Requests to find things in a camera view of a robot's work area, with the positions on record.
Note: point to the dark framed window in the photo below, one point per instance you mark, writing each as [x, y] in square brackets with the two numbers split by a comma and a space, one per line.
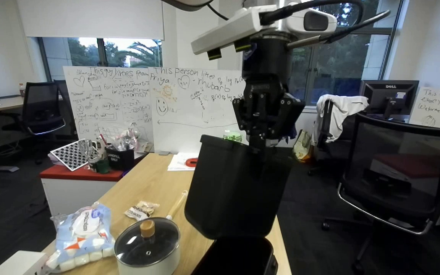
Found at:
[352, 62]

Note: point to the whiteboard with dense writing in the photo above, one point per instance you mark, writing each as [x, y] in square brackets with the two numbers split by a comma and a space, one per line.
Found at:
[98, 109]

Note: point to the red tape roll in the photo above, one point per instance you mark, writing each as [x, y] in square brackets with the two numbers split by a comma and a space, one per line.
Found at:
[191, 163]

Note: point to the black bin full of trash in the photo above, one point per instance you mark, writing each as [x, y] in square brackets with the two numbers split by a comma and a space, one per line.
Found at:
[121, 160]

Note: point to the black landfill waste bin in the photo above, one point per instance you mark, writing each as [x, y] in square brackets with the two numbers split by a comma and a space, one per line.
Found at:
[237, 257]
[236, 189]

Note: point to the small dark green cup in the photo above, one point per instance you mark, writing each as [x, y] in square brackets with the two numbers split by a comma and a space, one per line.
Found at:
[103, 166]

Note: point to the black mesh office chair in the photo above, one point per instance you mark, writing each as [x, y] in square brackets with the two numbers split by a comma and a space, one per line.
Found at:
[397, 173]
[43, 108]

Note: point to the white jacket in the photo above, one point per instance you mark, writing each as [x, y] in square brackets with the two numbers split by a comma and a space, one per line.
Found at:
[344, 109]

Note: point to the white power strip box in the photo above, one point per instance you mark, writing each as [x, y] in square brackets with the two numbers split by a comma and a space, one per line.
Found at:
[19, 263]

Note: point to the white pot glass lid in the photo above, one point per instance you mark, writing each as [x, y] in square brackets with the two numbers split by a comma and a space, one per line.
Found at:
[148, 250]

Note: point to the crumpled plastic trash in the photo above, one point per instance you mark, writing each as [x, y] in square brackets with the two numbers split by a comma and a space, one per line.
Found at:
[122, 140]

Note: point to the black Dell computer monitor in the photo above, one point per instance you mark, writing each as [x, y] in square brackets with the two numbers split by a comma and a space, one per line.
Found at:
[390, 100]

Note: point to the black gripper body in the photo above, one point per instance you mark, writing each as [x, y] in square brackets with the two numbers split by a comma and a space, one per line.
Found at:
[268, 108]

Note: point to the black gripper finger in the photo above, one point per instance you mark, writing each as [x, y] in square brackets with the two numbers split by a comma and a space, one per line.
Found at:
[258, 140]

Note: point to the white cabinet red top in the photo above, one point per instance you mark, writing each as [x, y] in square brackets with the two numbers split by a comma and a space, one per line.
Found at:
[77, 192]

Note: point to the yellow green bag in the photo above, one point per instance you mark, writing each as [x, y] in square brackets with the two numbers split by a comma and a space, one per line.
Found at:
[304, 147]

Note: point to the blue white tissue pack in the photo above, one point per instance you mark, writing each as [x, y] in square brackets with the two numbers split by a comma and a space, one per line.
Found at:
[83, 237]

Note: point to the checkerboard calibration board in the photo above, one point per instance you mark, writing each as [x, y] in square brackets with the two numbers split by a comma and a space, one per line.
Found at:
[72, 155]

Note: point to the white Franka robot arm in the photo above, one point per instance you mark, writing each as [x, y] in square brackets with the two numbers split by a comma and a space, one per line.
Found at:
[266, 56]

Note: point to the whiteboard with sun drawing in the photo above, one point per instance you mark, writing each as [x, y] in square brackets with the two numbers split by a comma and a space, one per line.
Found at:
[194, 109]

